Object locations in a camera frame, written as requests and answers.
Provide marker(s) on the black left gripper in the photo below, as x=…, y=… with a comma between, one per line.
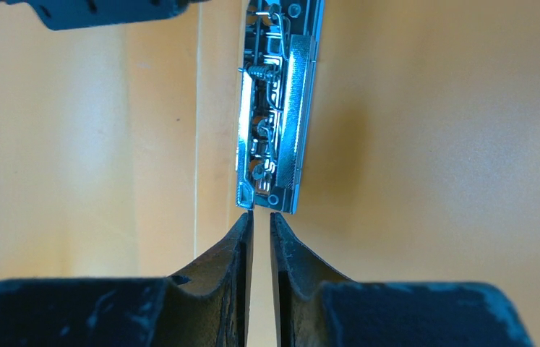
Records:
x=77, y=14

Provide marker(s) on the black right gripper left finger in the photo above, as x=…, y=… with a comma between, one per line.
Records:
x=206, y=303

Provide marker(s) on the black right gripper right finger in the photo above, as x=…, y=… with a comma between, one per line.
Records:
x=316, y=305

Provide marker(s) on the orange clip file folder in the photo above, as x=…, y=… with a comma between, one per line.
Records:
x=117, y=144

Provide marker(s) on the silver metal folder clip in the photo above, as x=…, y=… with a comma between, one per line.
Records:
x=281, y=44

